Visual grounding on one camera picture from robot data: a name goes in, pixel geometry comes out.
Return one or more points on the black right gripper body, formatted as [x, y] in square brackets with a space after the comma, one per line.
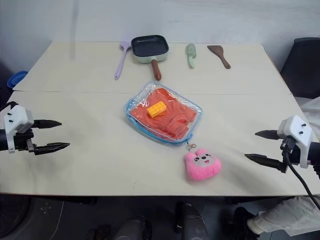
[292, 152]

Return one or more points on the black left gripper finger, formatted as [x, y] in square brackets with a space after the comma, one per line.
[47, 123]
[50, 148]

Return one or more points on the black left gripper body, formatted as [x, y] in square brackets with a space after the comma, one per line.
[22, 141]

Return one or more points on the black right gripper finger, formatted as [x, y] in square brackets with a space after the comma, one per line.
[268, 134]
[270, 162]

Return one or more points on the clear pouch with orange contents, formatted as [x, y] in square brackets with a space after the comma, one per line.
[183, 102]

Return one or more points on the red cloth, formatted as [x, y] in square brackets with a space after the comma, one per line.
[175, 117]

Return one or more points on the blue plastic container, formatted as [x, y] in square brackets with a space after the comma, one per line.
[16, 78]

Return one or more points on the person's leg in white trousers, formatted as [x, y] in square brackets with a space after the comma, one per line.
[287, 215]

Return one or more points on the black shoe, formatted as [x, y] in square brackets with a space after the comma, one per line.
[242, 222]

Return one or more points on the black chair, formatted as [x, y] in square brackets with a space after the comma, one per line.
[303, 67]

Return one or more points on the brown wooden spatula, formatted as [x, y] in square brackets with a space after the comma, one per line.
[218, 53]

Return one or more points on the purple silicone spatula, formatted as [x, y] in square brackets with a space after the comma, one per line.
[122, 58]

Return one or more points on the yellow toy brick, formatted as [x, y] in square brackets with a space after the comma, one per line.
[156, 109]

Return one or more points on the green sheathed knife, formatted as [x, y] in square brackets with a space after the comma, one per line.
[191, 55]

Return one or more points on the green square frying pan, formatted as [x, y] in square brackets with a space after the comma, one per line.
[150, 47]

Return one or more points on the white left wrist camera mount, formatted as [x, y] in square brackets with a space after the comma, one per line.
[17, 120]

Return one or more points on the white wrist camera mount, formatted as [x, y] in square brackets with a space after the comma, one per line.
[297, 130]
[17, 120]

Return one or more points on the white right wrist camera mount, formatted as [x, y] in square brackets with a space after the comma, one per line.
[297, 130]

